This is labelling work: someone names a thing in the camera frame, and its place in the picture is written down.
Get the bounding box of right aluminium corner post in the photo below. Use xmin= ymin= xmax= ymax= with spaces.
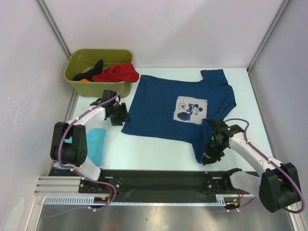
xmin=246 ymin=0 xmax=292 ymax=74

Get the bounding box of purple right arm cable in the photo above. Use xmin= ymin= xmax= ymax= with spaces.
xmin=222 ymin=118 xmax=307 ymax=215

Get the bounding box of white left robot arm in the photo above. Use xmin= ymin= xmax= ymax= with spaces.
xmin=50 ymin=90 xmax=130 ymax=193

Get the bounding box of black garment in bin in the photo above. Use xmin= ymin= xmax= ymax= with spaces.
xmin=73 ymin=60 xmax=104 ymax=82

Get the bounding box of white slotted cable duct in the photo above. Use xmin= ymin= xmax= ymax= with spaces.
xmin=44 ymin=195 xmax=240 ymax=206

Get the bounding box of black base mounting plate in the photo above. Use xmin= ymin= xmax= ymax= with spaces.
xmin=48 ymin=168 xmax=256 ymax=202

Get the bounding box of left aluminium corner post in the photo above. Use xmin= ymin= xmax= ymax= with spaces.
xmin=35 ymin=0 xmax=71 ymax=59

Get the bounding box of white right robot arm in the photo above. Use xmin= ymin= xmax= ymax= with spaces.
xmin=202 ymin=118 xmax=306 ymax=214

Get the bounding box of olive green plastic bin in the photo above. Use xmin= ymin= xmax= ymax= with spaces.
xmin=64 ymin=49 xmax=133 ymax=97

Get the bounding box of red t shirt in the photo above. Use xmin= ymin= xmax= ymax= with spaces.
xmin=92 ymin=63 xmax=140 ymax=83

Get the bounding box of aluminium corner post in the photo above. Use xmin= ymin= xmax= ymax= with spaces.
xmin=35 ymin=0 xmax=71 ymax=59
xmin=246 ymin=0 xmax=292 ymax=74

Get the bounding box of folded turquoise t shirt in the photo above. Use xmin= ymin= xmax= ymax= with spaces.
xmin=56 ymin=128 xmax=108 ymax=170

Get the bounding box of aluminium frame rail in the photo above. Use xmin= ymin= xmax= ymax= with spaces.
xmin=34 ymin=176 xmax=81 ymax=195

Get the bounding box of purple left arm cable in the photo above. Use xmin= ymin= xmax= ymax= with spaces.
xmin=47 ymin=83 xmax=126 ymax=215

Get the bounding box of navy blue t shirt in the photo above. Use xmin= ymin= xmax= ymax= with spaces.
xmin=122 ymin=69 xmax=236 ymax=164

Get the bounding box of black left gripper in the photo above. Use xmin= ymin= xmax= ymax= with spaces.
xmin=108 ymin=103 xmax=130 ymax=126

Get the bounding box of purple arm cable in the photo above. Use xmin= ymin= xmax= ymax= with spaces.
xmin=222 ymin=118 xmax=307 ymax=215
xmin=47 ymin=83 xmax=126 ymax=215

